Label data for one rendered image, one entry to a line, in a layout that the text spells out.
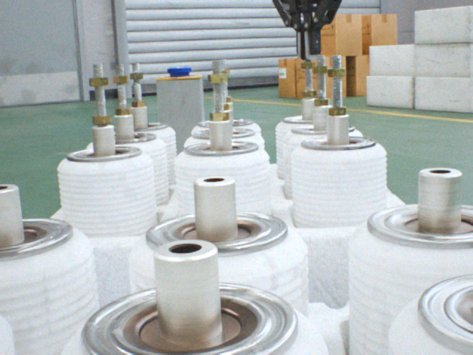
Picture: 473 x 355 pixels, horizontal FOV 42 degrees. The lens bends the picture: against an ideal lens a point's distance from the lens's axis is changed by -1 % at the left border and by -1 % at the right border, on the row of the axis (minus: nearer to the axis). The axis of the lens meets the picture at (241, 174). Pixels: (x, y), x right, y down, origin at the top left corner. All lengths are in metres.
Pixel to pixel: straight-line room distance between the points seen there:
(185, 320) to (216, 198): 0.12
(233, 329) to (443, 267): 0.12
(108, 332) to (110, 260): 0.37
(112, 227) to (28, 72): 5.21
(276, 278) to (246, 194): 0.30
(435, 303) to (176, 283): 0.09
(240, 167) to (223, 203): 0.27
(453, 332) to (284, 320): 0.06
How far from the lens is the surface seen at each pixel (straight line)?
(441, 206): 0.33
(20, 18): 5.81
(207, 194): 0.32
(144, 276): 0.31
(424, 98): 3.60
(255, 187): 0.61
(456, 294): 0.25
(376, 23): 4.87
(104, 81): 0.64
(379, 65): 3.90
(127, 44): 5.93
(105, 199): 0.61
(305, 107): 0.86
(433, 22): 3.56
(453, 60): 3.48
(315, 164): 0.60
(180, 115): 1.01
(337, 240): 0.58
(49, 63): 5.84
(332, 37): 4.64
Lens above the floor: 0.35
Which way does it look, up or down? 11 degrees down
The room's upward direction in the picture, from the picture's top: 3 degrees counter-clockwise
